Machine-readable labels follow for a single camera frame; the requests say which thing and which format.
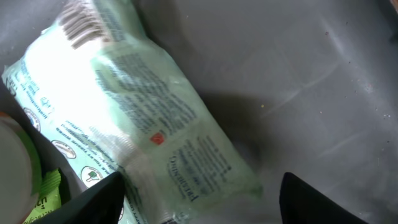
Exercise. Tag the green tissue pack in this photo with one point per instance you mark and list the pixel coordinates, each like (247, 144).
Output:
(111, 100)

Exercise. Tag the cup noodles container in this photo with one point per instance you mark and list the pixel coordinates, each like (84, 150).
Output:
(21, 174)

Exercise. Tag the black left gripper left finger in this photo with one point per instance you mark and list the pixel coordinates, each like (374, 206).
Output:
(100, 204)

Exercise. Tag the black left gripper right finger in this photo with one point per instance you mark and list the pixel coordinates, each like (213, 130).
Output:
(300, 203)

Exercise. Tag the green snack bag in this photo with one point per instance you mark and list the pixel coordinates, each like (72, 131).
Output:
(49, 198)

